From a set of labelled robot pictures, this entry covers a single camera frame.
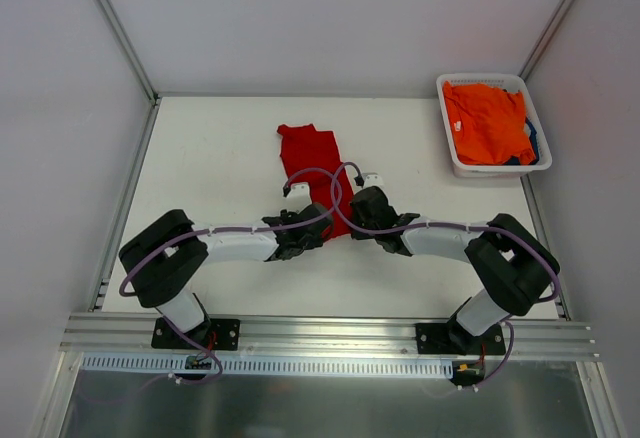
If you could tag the white slotted cable duct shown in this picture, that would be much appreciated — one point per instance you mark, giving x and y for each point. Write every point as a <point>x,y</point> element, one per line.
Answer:
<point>270,366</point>

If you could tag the aluminium frame post left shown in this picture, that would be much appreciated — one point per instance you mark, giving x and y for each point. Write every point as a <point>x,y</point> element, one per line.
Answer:
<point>127,49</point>

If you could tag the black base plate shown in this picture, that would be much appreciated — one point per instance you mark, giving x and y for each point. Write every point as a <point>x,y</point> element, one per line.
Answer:
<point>443,339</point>
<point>221,333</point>

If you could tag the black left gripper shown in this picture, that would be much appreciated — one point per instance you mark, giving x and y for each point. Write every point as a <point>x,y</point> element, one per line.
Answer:
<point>320,219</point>

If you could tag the aluminium frame post right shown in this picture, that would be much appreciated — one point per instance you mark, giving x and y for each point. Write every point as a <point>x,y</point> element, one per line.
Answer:
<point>543,42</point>

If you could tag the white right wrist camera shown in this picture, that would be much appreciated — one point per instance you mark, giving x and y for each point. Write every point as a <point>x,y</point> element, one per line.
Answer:
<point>366,180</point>

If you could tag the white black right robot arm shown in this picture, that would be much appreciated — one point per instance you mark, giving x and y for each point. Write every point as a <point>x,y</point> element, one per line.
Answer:
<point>515,269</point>

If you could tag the red polo shirt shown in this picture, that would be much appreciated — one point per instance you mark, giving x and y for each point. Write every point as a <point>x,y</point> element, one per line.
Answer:
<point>305,147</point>

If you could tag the white plastic laundry basket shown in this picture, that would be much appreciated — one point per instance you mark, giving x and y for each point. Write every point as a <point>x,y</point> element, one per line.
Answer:
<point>512,84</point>

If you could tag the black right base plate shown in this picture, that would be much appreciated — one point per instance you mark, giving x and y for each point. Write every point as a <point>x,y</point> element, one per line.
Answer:
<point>443,339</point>

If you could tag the orange t shirt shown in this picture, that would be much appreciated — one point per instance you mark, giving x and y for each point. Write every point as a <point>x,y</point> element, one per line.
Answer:
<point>487,124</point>

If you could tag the aluminium frame post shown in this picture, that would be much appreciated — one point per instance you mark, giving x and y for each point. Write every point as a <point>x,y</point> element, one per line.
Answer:
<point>543,42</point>
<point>127,49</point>

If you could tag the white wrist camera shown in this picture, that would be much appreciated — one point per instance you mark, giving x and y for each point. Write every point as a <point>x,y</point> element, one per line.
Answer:
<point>298,194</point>
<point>366,180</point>

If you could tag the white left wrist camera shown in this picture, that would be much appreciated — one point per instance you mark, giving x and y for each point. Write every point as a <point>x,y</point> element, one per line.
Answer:
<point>298,194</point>

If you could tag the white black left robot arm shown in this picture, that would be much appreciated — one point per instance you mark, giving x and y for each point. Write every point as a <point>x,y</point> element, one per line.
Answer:
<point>162,259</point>

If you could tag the aluminium mounting rail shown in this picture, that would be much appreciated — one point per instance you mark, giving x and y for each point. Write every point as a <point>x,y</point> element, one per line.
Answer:
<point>553,340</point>

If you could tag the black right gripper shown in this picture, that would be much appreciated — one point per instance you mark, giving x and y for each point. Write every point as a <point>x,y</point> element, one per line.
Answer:
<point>367,206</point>

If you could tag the blue t shirt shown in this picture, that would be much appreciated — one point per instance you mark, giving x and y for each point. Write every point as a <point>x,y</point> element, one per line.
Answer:
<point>531,133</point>

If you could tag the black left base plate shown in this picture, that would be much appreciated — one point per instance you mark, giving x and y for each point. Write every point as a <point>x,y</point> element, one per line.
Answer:
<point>221,333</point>

